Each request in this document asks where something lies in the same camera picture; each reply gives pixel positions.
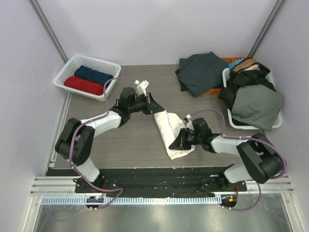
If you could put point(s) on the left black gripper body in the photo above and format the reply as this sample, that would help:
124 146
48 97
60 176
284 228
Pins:
139 105

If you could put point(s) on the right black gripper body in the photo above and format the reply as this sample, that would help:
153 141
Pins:
185 138

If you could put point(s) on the white floral print t-shirt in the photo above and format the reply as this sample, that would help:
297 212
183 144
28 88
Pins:
169 125

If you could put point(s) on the white plastic lattice basket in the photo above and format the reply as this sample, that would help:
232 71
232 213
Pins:
96 64

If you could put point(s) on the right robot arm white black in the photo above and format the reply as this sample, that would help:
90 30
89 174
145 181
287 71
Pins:
260 161

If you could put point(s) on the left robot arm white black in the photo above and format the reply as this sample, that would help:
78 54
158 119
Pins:
75 141

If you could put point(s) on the white plastic laundry bin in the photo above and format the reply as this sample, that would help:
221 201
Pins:
278 121

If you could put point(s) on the orange plastic tray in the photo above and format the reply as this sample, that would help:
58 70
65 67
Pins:
217 90

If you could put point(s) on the rolled red t-shirt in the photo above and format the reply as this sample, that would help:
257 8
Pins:
84 85

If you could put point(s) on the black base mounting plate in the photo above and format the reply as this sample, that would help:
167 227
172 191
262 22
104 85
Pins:
179 182

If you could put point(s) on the rolled navy blue t-shirt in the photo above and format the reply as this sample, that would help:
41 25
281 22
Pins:
91 75

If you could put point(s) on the dark teal folded t-shirt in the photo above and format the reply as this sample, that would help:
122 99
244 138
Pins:
200 73

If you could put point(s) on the grey green t-shirt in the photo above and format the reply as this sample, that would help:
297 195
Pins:
257 106

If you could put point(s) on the blue cloth in bin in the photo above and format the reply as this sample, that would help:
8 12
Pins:
235 62

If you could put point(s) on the black crumpled garment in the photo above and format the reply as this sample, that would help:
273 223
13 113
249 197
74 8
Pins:
241 79

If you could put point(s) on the tan beige garment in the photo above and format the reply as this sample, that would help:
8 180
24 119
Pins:
246 63

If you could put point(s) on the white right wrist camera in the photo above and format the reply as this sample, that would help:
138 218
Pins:
188 122

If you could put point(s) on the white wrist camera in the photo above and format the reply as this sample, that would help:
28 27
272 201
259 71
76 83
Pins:
188 122
141 87

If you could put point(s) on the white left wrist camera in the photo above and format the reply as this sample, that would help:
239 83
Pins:
141 87

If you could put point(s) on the slotted white cable duct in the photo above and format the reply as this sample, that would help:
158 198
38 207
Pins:
97 200

